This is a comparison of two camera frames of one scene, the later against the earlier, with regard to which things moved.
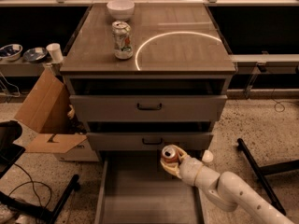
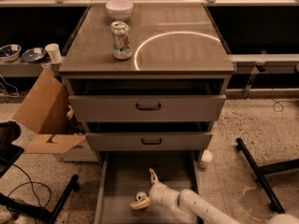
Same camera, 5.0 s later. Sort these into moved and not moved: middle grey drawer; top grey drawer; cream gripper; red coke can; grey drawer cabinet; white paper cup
Moved: red coke can; cream gripper
Not moved: white paper cup; middle grey drawer; grey drawer cabinet; top grey drawer
